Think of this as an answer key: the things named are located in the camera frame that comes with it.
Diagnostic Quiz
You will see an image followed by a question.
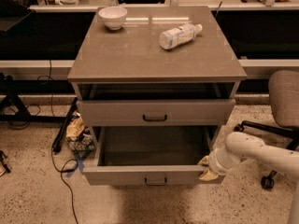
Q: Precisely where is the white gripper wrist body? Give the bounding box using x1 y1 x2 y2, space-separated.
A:
208 147 240 175

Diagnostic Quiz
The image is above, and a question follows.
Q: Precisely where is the grey drawer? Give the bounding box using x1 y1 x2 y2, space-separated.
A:
77 99 235 126
83 126 220 186

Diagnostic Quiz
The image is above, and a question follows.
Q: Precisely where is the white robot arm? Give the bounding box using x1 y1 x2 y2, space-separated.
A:
199 132 299 224

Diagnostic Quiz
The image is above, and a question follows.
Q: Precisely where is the grey top drawer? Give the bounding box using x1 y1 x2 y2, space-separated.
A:
77 99 235 126

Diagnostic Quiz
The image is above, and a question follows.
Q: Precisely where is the grey drawer cabinet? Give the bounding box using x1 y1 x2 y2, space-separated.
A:
68 7 246 139

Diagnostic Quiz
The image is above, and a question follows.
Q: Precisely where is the grey office chair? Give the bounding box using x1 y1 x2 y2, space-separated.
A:
234 69 299 190

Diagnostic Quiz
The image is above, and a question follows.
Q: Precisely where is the blue tape cross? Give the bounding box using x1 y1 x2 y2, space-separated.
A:
65 150 92 177

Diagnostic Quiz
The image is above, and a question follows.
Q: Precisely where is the snack bags pile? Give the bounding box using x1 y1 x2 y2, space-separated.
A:
65 111 95 151

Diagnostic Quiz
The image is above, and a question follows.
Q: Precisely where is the white plastic bottle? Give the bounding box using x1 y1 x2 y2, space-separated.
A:
159 23 203 50

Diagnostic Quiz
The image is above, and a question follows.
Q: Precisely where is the black power strip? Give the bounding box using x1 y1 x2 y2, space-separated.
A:
51 98 78 153

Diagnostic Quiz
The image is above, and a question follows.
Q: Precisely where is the black antenna rod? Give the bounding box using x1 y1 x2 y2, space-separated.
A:
214 1 222 19

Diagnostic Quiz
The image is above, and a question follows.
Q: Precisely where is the white ceramic bowl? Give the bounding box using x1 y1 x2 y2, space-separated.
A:
98 7 128 30

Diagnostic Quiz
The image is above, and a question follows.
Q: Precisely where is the black desk leg stand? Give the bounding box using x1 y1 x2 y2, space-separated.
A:
0 72 66 125

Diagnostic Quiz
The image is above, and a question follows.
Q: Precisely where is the black floor cable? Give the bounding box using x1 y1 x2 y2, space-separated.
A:
50 147 80 224

